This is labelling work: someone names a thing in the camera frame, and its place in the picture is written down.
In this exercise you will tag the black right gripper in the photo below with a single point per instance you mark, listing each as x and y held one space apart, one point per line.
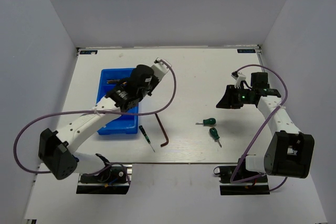
228 100

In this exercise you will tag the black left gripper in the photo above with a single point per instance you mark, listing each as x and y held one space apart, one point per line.
155 80

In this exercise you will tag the yellow bent-nose pliers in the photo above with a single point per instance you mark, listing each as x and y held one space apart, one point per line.
113 81

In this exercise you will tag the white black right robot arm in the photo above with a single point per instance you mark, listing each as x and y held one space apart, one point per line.
289 153

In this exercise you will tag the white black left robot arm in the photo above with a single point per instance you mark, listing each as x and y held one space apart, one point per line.
57 148

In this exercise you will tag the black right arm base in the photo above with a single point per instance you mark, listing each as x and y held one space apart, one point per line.
245 183

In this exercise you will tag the green stubby flathead screwdriver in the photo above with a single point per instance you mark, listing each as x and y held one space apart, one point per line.
207 122

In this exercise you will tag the blue plastic compartment tray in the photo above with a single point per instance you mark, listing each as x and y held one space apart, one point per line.
125 124

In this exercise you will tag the black green precision screwdriver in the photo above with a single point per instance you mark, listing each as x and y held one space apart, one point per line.
142 130

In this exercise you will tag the green stubby screwdriver orange cap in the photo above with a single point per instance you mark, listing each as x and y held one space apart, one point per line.
214 134

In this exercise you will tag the blue logo sticker right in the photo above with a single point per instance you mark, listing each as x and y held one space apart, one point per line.
246 51

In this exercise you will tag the blue logo sticker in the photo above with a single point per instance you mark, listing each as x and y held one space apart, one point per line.
246 51
88 52

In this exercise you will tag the blue logo sticker left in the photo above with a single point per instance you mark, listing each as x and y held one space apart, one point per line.
88 52

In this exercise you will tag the large brown hex key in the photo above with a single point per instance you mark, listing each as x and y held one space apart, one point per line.
163 131

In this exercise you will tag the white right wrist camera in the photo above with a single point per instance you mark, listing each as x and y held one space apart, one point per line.
239 78

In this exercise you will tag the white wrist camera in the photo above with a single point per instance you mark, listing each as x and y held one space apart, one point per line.
239 78
160 68

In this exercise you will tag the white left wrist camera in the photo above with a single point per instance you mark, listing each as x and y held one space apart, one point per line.
160 68

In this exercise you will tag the metal table edge rail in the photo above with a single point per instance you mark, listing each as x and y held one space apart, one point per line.
277 119

